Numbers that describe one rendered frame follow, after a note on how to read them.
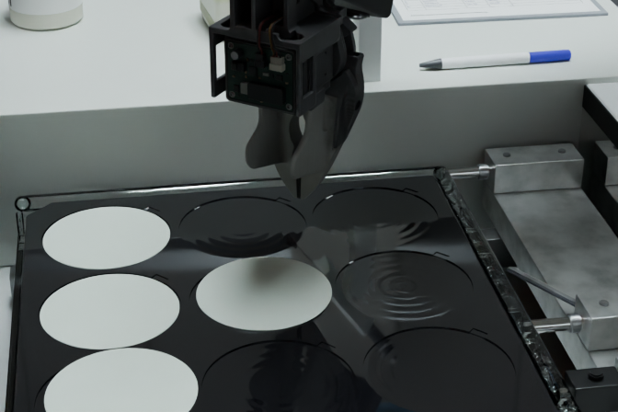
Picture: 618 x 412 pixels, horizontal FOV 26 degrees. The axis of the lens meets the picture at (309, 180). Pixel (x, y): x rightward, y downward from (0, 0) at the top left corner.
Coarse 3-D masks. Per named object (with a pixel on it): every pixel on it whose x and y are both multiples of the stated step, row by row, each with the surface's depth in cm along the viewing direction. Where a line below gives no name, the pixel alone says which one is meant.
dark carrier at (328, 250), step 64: (192, 192) 112; (256, 192) 112; (320, 192) 112; (384, 192) 112; (192, 256) 103; (256, 256) 103; (320, 256) 103; (384, 256) 103; (448, 256) 103; (192, 320) 95; (320, 320) 95; (384, 320) 95; (448, 320) 95; (256, 384) 88; (320, 384) 88; (384, 384) 88; (448, 384) 88; (512, 384) 88
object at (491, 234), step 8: (488, 232) 116; (496, 232) 116; (488, 240) 115; (496, 240) 115; (496, 248) 116; (504, 248) 116; (496, 256) 116; (504, 256) 116; (504, 264) 117; (512, 264) 117
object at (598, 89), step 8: (592, 88) 117; (600, 88) 117; (608, 88) 117; (616, 88) 117; (600, 96) 115; (608, 96) 115; (616, 96) 115; (608, 104) 114; (616, 104) 114; (616, 112) 112
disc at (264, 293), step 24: (240, 264) 102; (264, 264) 102; (288, 264) 102; (216, 288) 99; (240, 288) 99; (264, 288) 99; (288, 288) 99; (312, 288) 99; (216, 312) 96; (240, 312) 96; (264, 312) 96; (288, 312) 96; (312, 312) 96
